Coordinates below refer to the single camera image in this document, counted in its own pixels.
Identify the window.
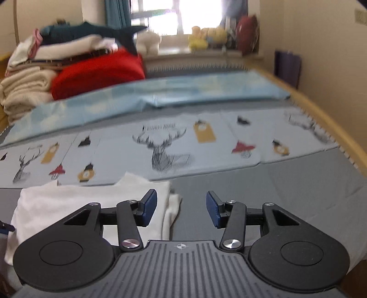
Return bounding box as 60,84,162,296
130,0,223,36

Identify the red folded blanket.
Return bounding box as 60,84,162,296
50,48,146,101

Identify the teal curtain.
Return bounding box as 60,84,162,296
105,0,131,29

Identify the white t-shirt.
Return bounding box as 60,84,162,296
4,173,182,265

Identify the purple bag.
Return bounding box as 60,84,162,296
274,50,302,89

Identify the yellow plush toy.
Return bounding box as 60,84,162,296
188,26,228,51

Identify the wooden bed frame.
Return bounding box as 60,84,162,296
245,61,366,177

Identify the dark teal shark plush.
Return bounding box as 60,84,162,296
40,22,147,55

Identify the white folded clothes stack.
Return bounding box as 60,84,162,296
7,29,118,71

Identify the deer print pale blue sheet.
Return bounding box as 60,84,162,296
1,108,336,188

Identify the white plush toy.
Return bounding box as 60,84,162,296
136,31,161,56

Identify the dark red plush toy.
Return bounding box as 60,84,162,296
236,14,259,56

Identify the cream folded blanket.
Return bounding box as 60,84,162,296
1,67,58,125

